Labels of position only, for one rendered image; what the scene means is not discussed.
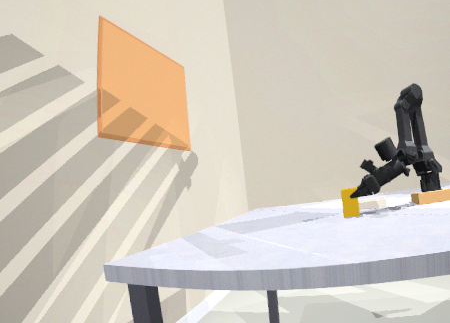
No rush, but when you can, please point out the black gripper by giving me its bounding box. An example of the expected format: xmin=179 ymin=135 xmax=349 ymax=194
xmin=350 ymin=166 xmax=393 ymax=199

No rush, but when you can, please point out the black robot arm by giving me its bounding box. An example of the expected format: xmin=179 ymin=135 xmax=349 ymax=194
xmin=360 ymin=83 xmax=443 ymax=193

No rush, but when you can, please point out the yellow square cup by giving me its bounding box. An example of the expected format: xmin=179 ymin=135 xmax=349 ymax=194
xmin=341 ymin=188 xmax=360 ymax=217

